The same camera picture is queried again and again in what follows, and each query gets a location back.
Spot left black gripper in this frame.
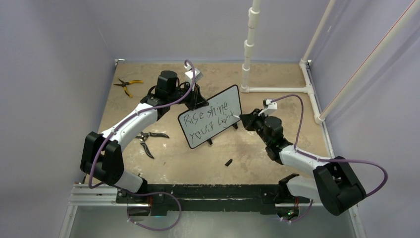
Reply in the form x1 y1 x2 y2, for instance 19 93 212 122
168 81 209 111

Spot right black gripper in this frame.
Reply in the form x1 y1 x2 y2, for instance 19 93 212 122
241 108 271 145

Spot small black-framed whiteboard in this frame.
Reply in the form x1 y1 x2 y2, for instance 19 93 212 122
178 85 242 149

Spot black marker cap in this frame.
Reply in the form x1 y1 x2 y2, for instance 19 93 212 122
224 159 233 167

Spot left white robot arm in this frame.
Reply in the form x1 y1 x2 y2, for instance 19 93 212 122
80 69 208 203

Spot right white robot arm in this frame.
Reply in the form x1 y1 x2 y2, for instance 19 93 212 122
238 109 367 216

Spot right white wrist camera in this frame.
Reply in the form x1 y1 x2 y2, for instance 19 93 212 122
258 98 278 116

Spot black handled pliers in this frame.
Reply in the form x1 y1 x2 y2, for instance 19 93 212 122
135 132 170 159

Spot yellow handled pliers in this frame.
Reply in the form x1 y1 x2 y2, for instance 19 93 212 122
113 78 144 98

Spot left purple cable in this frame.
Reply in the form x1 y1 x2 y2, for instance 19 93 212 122
88 59 197 194

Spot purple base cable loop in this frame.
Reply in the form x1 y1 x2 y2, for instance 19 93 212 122
126 191 184 232

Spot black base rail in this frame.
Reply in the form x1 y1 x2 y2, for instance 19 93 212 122
69 183 358 218

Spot white PVC pipe frame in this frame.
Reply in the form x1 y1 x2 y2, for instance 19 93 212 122
239 0 420 125

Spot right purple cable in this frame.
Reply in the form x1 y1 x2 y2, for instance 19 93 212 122
270 94 388 198

